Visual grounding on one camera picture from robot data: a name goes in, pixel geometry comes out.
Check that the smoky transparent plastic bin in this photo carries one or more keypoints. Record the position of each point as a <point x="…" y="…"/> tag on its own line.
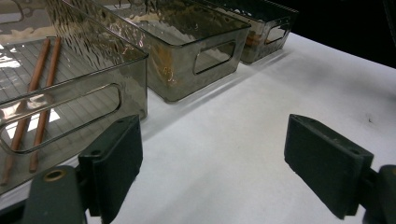
<point x="267" y="28"/>
<point x="93" y="81"/>
<point x="186" y="56"/>

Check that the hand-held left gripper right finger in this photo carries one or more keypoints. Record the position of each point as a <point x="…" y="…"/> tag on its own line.
<point x="327" y="161"/>

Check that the brown wooden chopstick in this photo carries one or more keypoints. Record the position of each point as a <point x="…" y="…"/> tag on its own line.
<point x="34" y="84"/>
<point x="49" y="81"/>

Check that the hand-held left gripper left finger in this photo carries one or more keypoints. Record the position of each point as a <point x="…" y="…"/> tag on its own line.
<point x="115" y="161"/>

